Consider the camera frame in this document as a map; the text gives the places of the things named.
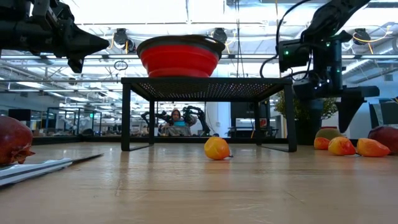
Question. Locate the red collapsible bowl grey rim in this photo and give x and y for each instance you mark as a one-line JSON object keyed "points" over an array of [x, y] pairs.
{"points": [[178, 60]]}

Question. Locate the green potted plant black pot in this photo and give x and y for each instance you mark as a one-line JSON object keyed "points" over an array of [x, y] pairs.
{"points": [[308, 133]]}

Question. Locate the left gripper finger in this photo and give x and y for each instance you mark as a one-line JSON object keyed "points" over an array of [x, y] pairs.
{"points": [[74, 48], [77, 34]]}

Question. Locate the teal tub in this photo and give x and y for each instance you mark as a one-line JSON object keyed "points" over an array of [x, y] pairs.
{"points": [[179, 124]]}

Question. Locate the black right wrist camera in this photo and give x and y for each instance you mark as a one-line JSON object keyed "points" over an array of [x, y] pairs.
{"points": [[293, 56]]}

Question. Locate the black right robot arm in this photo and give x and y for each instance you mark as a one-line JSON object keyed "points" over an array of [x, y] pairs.
{"points": [[332, 15]]}

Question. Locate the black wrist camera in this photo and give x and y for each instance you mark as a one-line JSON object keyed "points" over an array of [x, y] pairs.
{"points": [[60, 12], [293, 56]]}

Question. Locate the green mango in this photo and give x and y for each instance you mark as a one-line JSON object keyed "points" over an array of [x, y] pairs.
{"points": [[328, 133]]}

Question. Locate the dark red pomegranate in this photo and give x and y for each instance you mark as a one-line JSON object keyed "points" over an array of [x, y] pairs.
{"points": [[14, 140], [385, 140]]}

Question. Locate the person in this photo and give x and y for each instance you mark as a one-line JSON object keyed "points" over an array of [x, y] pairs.
{"points": [[176, 116]]}

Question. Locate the yellow orange toy pear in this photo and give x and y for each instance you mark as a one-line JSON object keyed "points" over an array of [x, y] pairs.
{"points": [[216, 148]]}

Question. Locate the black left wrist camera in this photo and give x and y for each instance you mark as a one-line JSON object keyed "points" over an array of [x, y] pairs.
{"points": [[60, 12]]}

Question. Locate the red yellow toy pear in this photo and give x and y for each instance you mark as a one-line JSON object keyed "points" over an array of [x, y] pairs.
{"points": [[341, 146]]}

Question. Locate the black mesh metal rack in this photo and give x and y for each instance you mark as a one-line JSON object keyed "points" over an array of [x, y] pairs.
{"points": [[205, 81]]}

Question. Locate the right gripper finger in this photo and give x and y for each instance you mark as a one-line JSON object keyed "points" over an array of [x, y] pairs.
{"points": [[315, 109], [346, 109]]}

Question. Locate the dark panel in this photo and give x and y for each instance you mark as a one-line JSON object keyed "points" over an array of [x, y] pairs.
{"points": [[388, 113]]}

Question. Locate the small black monitor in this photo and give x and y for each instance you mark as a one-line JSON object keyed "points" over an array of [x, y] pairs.
{"points": [[20, 112]]}

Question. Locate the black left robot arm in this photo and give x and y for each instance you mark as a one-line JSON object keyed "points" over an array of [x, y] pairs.
{"points": [[7, 35]]}

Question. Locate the orange pointed toy pear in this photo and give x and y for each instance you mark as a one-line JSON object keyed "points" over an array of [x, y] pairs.
{"points": [[372, 147]]}

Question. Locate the small orange red fruit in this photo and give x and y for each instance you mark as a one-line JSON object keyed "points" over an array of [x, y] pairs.
{"points": [[321, 143]]}

